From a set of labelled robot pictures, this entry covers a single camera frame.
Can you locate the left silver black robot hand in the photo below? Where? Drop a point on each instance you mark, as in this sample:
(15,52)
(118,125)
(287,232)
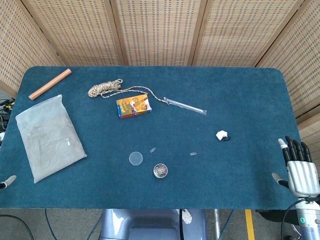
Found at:
(7,180)

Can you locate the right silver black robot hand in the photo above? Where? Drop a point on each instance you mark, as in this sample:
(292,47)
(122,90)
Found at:
(302,175)

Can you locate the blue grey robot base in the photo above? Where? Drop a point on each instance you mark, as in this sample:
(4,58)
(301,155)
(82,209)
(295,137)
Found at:
(150,225)

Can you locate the wooden stick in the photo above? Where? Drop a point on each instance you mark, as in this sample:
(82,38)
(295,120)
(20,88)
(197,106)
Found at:
(50,84)

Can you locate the clear round lid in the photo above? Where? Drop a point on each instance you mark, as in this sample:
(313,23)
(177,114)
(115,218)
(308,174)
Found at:
(136,158)

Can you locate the round tin of paperclips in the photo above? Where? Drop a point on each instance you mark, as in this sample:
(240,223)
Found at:
(160,171)

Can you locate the colourful orange card box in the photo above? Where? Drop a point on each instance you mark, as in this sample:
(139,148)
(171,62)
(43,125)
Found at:
(133,107)

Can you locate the frosted grey zip pouch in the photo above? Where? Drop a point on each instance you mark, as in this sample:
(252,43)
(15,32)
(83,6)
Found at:
(50,140)

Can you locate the white clip with black band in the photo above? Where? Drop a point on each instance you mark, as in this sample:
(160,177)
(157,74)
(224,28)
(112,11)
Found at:
(221,135)

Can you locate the metal pole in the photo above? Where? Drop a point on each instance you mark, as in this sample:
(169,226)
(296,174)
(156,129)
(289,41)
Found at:
(217,225)

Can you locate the blue felt table mat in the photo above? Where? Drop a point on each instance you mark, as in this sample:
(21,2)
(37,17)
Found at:
(200,175)

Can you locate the clear wrapped straw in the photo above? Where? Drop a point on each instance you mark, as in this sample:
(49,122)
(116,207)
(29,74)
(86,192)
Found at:
(185,106)

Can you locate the woven bamboo folding screen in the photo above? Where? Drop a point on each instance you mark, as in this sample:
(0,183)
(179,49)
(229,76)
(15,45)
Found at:
(160,32)

